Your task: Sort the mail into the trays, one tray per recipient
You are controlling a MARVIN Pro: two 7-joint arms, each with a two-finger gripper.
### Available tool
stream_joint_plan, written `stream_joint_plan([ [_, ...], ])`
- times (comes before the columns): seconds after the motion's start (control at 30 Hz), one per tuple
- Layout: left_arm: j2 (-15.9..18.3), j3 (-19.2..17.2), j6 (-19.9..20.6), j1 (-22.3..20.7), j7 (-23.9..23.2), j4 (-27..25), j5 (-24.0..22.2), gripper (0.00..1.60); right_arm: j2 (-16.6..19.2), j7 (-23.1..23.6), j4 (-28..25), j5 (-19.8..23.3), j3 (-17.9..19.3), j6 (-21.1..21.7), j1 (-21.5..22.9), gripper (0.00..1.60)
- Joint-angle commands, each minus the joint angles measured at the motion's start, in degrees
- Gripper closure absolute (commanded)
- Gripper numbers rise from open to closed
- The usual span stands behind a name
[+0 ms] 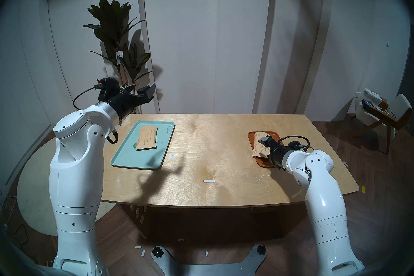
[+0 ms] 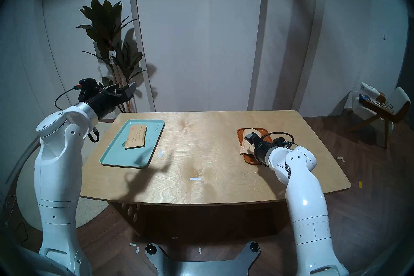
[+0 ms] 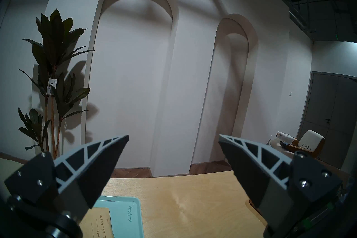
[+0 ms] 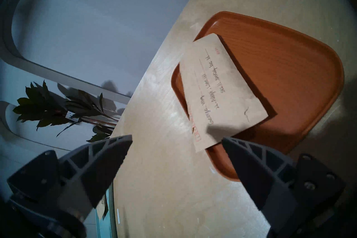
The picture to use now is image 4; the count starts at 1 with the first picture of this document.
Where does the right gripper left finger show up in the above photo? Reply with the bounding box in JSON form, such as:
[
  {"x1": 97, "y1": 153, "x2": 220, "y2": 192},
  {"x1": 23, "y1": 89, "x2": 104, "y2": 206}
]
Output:
[{"x1": 7, "y1": 134, "x2": 133, "y2": 219}]

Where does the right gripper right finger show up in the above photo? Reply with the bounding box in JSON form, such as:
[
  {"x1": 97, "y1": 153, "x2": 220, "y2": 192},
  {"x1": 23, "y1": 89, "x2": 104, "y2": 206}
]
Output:
[{"x1": 222, "y1": 136, "x2": 346, "y2": 213}]

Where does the brown envelope with dark handwriting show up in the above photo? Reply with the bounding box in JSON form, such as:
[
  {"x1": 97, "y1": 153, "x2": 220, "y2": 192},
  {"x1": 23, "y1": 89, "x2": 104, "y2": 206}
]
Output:
[{"x1": 96, "y1": 197, "x2": 109, "y2": 220}]

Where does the brown envelope with red print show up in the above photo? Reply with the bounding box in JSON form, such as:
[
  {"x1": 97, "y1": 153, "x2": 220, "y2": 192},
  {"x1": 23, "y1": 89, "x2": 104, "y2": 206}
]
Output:
[{"x1": 179, "y1": 33, "x2": 269, "y2": 153}]

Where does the teal printed tray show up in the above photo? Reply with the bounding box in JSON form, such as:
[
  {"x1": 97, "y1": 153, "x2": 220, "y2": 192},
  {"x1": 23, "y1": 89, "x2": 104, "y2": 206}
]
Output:
[{"x1": 95, "y1": 184, "x2": 118, "y2": 238}]

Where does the orange plastic tray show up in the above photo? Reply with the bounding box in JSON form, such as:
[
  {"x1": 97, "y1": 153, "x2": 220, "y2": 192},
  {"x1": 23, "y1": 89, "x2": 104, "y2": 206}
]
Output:
[{"x1": 171, "y1": 11, "x2": 345, "y2": 182}]

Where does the tall green potted plant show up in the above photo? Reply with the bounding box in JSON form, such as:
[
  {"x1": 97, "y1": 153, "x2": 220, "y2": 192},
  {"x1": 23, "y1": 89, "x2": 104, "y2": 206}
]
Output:
[{"x1": 13, "y1": 80, "x2": 119, "y2": 143}]

